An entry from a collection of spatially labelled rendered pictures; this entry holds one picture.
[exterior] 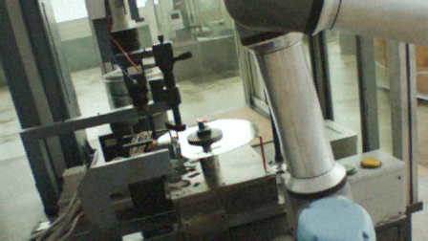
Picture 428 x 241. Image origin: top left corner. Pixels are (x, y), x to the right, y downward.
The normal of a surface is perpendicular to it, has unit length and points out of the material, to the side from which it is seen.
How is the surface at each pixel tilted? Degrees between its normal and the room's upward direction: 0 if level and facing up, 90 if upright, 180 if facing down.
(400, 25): 112
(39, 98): 90
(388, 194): 90
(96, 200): 90
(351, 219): 7
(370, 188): 90
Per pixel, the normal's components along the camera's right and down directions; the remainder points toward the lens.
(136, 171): 0.20, 0.25
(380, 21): -0.16, 0.65
